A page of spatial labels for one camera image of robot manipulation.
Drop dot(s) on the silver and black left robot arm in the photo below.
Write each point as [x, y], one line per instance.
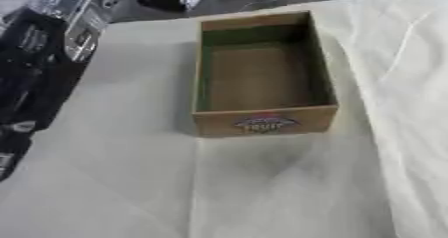
[41, 58]

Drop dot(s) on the tan cardboard box green inside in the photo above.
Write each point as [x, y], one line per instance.
[262, 82]

